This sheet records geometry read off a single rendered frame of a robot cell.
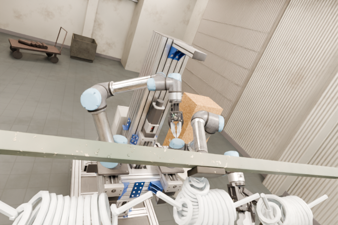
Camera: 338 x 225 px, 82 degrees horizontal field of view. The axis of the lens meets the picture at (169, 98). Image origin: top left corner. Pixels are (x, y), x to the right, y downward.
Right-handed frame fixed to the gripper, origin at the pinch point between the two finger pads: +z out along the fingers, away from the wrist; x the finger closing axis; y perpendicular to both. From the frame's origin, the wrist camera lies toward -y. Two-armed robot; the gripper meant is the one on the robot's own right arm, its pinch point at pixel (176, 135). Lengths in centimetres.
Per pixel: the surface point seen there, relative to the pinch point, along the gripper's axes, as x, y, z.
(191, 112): 33, -170, -7
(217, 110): 73, -180, -9
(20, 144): -21, 93, -13
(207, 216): -1, 85, -1
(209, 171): 0, 85, -7
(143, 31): -75, -602, -298
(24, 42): -374, -413, -200
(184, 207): -4, 82, -1
